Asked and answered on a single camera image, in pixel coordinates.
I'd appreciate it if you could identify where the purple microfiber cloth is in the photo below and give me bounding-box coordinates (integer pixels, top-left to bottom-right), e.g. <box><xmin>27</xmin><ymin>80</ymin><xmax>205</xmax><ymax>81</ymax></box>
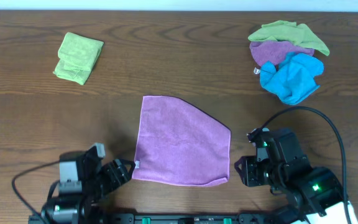
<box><xmin>132</xmin><ymin>96</ymin><xmax>231</xmax><ymax>187</ymax></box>

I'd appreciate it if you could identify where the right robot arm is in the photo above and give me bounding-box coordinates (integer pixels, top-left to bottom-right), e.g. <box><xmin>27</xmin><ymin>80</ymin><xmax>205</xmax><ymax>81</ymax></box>
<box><xmin>234</xmin><ymin>156</ymin><xmax>358</xmax><ymax>223</ymax></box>

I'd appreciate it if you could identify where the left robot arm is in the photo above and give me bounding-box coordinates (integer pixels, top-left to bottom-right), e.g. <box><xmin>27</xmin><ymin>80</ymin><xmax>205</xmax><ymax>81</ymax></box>
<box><xmin>41</xmin><ymin>146</ymin><xmax>135</xmax><ymax>223</ymax></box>

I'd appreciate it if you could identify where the crumpled blue cloth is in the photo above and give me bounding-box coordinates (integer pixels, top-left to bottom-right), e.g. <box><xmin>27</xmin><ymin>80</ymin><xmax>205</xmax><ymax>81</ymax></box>
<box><xmin>259</xmin><ymin>52</ymin><xmax>324</xmax><ymax>105</ymax></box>

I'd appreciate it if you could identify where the crumpled purple cloth in pile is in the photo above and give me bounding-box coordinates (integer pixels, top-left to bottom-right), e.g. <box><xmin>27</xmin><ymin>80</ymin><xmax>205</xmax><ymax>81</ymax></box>
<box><xmin>249</xmin><ymin>40</ymin><xmax>314</xmax><ymax>66</ymax></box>

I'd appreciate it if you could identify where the folded green cloth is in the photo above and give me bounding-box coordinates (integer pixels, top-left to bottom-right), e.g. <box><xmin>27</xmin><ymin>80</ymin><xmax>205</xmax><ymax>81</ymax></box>
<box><xmin>53</xmin><ymin>32</ymin><xmax>104</xmax><ymax>85</ymax></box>

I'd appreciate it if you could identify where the crumpled green cloth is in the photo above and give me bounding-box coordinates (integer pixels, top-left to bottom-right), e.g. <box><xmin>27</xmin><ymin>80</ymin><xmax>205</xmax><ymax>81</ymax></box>
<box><xmin>248</xmin><ymin>21</ymin><xmax>330</xmax><ymax>56</ymax></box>

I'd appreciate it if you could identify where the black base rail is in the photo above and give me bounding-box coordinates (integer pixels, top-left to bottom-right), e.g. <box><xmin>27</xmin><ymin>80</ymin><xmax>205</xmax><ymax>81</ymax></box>
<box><xmin>28</xmin><ymin>213</ymin><xmax>291</xmax><ymax>224</ymax></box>

